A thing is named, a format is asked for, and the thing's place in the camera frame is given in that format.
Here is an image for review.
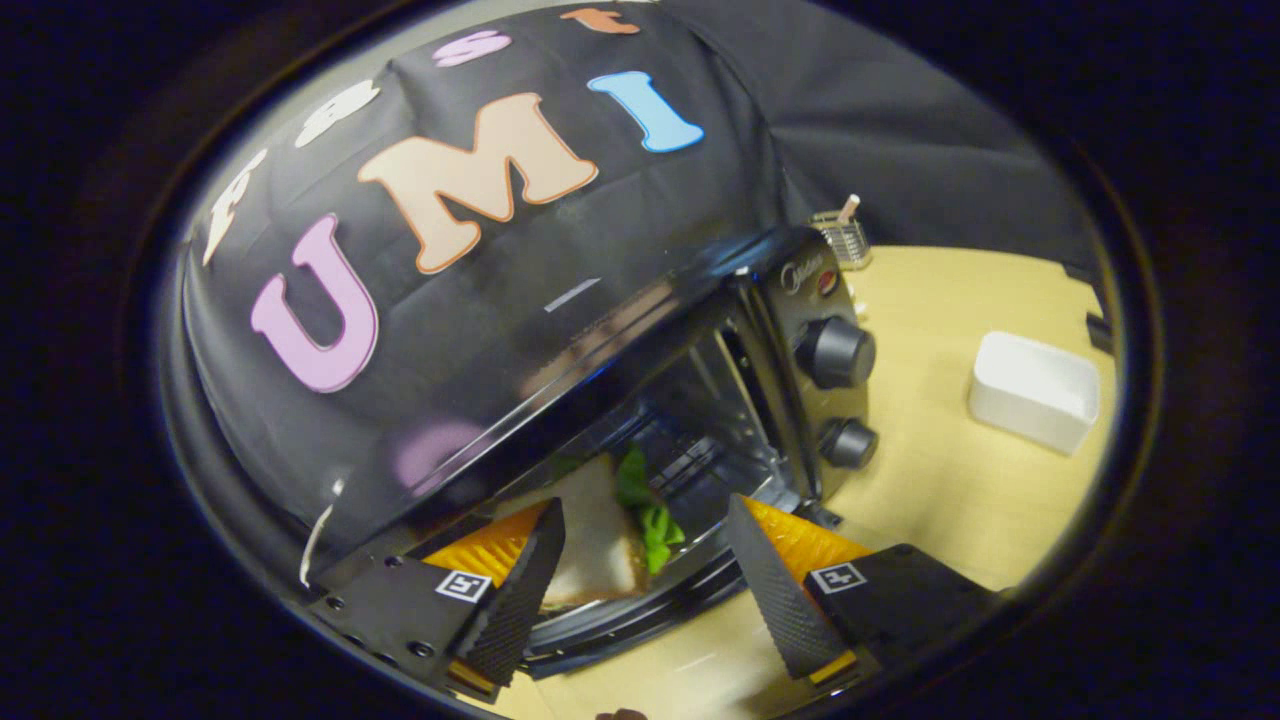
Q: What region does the metal wire holder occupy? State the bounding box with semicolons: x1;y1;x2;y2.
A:
808;210;873;271

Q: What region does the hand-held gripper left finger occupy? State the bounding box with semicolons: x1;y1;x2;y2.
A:
305;497;567;701

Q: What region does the black toaster oven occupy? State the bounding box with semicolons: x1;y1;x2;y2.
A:
300;225;881;681

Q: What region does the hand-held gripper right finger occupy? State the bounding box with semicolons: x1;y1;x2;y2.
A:
722;493;1001;691

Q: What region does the white bread lettuce sandwich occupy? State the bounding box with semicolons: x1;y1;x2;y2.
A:
495;445;688;609

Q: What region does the white rectangular tray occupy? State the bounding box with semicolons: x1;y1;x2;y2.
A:
966;330;1101;457

